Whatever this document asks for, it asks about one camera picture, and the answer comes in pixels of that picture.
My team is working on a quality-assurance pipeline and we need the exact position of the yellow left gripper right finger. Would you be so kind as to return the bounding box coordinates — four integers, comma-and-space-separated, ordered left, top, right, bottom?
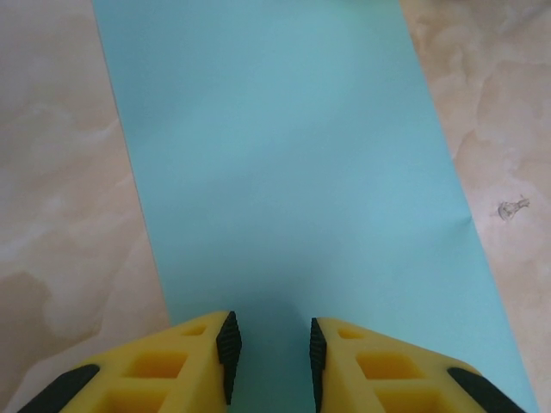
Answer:
309, 317, 535, 413

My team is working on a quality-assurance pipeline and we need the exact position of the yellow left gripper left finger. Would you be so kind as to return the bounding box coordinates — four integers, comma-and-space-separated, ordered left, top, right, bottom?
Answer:
16, 310, 242, 413

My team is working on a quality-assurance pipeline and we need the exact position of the teal cloth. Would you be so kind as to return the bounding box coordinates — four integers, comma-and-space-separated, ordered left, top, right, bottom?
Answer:
90, 0, 539, 413

